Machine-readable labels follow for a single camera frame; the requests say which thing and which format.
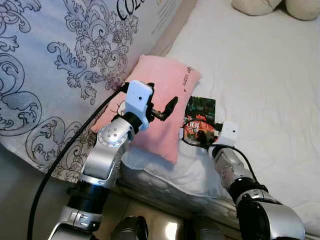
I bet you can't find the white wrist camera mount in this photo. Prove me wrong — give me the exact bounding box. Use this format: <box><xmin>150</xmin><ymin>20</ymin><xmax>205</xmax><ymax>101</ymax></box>
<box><xmin>123</xmin><ymin>80</ymin><xmax>154</xmax><ymax>132</ymax></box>
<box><xmin>220</xmin><ymin>121</ymin><xmax>240</xmax><ymax>148</ymax></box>

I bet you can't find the dark green red book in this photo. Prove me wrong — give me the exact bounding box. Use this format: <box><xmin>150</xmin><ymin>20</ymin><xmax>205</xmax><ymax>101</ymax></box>
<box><xmin>181</xmin><ymin>96</ymin><xmax>217</xmax><ymax>146</ymax></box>

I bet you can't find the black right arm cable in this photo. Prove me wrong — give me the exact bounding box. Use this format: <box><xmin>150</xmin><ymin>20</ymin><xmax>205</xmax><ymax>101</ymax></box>
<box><xmin>179</xmin><ymin>117</ymin><xmax>259</xmax><ymax>184</ymax></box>

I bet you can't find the white bed sheet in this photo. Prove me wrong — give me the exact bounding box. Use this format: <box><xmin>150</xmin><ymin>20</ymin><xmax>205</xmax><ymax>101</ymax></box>
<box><xmin>120</xmin><ymin>0</ymin><xmax>320</xmax><ymax>224</ymax></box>

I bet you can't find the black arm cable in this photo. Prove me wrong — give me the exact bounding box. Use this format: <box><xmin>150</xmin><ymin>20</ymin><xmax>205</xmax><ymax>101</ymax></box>
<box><xmin>179</xmin><ymin>117</ymin><xmax>259</xmax><ymax>184</ymax></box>
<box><xmin>26</xmin><ymin>84</ymin><xmax>128</xmax><ymax>240</ymax></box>

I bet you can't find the beige round pillow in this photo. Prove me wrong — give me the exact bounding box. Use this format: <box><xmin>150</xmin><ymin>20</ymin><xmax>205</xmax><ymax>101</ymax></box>
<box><xmin>231</xmin><ymin>0</ymin><xmax>286</xmax><ymax>17</ymax></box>
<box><xmin>284</xmin><ymin>0</ymin><xmax>320</xmax><ymax>21</ymax></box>

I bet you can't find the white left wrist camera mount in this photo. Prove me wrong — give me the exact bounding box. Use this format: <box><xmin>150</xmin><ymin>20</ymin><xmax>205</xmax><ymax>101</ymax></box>
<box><xmin>123</xmin><ymin>80</ymin><xmax>154</xmax><ymax>132</ymax></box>

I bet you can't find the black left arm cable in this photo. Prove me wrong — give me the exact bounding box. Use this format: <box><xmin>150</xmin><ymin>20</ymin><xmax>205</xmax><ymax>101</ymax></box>
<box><xmin>26</xmin><ymin>84</ymin><xmax>128</xmax><ymax>240</ymax></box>

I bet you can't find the pink cartoon pillow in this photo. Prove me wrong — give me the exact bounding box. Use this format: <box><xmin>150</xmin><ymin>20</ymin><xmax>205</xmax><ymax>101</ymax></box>
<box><xmin>91</xmin><ymin>54</ymin><xmax>203</xmax><ymax>165</ymax></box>

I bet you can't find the robot right leg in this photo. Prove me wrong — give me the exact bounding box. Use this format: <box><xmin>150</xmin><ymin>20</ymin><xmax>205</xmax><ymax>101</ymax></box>
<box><xmin>192</xmin><ymin>215</ymin><xmax>237</xmax><ymax>240</ymax></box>

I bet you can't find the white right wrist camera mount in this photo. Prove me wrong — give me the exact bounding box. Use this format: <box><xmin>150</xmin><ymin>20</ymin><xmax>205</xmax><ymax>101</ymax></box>
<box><xmin>220</xmin><ymin>121</ymin><xmax>240</xmax><ymax>148</ymax></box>

